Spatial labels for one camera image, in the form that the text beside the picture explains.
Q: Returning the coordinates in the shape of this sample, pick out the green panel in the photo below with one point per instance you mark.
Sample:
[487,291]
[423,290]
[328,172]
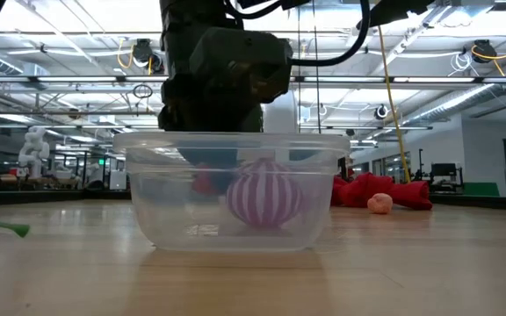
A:
[481,189]

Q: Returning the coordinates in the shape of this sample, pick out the clear plastic tupperware container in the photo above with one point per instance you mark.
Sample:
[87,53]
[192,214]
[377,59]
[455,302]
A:
[169,219]

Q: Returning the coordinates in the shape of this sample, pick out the white robot figure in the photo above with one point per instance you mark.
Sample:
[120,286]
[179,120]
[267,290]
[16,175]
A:
[34,151]

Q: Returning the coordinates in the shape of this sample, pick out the pink toy peach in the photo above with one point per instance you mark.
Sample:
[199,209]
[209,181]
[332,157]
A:
[380,203]

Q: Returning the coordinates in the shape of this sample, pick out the small red toy strawberry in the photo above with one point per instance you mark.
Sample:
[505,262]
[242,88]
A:
[202,184]

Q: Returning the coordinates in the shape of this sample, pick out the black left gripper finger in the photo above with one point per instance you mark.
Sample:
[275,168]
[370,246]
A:
[189,155]
[226,171]

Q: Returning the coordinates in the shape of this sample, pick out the red cloth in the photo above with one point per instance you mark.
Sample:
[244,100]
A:
[358,191]

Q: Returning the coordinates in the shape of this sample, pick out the small toy strawberry with stem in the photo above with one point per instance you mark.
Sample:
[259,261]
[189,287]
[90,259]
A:
[2,227]

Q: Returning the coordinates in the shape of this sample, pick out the black aluminium table frame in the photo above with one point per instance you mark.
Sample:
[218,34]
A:
[38,198]

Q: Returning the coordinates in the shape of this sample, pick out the purple white striped toy onion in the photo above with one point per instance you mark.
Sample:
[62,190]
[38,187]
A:
[264,195]

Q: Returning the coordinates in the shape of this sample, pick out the black monitor cart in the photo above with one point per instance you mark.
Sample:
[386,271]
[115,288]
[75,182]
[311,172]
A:
[444,171]

